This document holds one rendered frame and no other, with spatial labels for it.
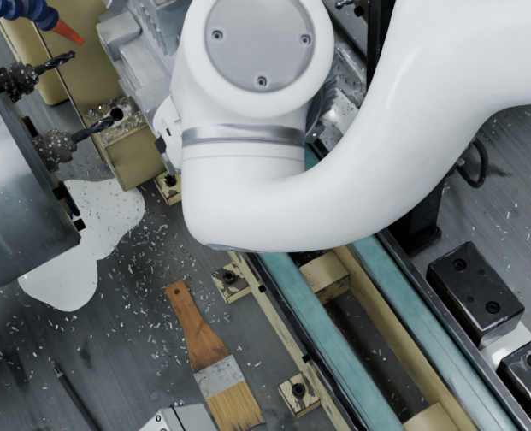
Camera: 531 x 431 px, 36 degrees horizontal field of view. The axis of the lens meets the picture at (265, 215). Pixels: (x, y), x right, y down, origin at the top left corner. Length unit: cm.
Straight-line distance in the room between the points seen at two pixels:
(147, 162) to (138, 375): 27
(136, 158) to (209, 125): 56
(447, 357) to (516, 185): 31
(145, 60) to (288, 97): 42
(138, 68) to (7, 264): 23
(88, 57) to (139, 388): 38
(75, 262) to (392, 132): 70
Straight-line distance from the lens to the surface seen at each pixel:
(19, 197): 75
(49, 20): 76
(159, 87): 81
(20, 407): 100
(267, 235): 45
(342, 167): 41
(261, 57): 44
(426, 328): 84
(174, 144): 62
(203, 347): 96
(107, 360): 99
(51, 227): 78
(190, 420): 66
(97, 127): 81
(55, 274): 105
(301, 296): 85
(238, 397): 93
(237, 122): 47
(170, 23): 80
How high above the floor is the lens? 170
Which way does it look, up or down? 61 degrees down
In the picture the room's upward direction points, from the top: 11 degrees counter-clockwise
